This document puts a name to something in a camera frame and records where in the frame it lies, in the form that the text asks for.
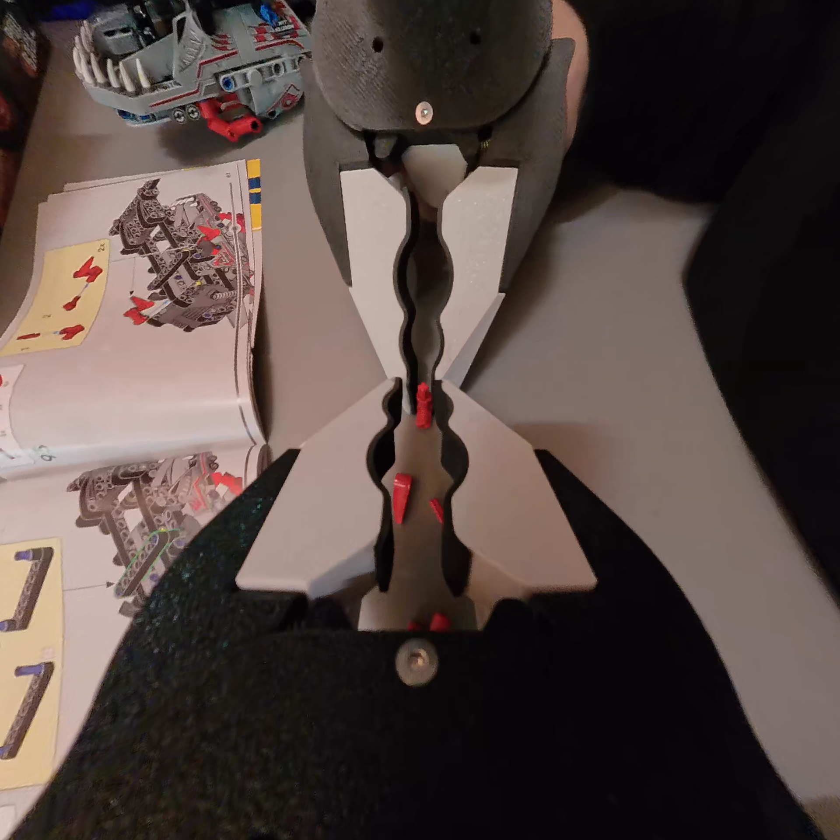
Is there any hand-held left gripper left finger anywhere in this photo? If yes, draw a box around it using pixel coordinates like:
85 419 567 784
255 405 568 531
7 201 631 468
235 377 403 632

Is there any grey desk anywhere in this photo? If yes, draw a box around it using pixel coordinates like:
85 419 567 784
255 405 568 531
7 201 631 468
0 20 840 815

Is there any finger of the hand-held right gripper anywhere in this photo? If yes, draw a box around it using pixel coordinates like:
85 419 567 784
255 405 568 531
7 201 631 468
430 165 521 385
338 164 422 416

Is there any dark printed cardboard box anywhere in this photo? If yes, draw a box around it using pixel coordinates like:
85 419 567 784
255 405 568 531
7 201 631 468
0 0 50 231

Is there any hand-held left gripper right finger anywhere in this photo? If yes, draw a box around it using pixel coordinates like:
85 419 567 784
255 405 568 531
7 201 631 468
435 381 599 632

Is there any grey brick-built toy vehicle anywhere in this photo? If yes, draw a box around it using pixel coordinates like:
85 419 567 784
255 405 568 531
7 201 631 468
73 0 315 142

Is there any toy building instruction booklet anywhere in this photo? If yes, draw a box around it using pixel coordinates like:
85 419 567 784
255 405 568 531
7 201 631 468
0 157 273 798

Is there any person's black hoodie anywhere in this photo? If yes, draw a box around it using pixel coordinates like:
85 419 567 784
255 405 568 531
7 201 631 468
558 0 840 595

